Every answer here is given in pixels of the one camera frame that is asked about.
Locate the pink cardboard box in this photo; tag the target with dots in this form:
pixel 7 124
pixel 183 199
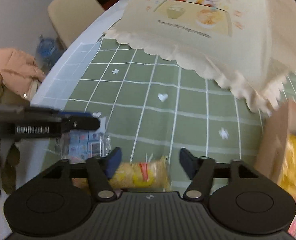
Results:
pixel 270 157

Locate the long yellow biscuit packet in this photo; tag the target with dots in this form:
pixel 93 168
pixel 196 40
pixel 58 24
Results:
pixel 144 175

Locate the blue clear candy packet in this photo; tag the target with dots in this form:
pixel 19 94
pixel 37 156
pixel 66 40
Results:
pixel 78 146

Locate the cream mesh food cover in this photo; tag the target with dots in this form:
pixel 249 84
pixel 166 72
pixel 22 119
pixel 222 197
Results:
pixel 246 46

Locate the yellow gold snack packet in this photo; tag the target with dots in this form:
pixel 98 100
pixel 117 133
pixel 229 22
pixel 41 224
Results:
pixel 287 176

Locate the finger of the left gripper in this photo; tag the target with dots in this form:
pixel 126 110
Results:
pixel 75 114
pixel 86 123

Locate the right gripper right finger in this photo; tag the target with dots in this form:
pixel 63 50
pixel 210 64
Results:
pixel 201 173

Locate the green checked tablecloth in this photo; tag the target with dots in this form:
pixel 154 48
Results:
pixel 153 107

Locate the pink jacket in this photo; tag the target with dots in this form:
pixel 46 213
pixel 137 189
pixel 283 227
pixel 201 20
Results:
pixel 20 73

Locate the beige chair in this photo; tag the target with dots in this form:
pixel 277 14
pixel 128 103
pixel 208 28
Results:
pixel 70 18

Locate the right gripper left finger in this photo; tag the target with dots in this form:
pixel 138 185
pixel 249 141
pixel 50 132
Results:
pixel 99 172

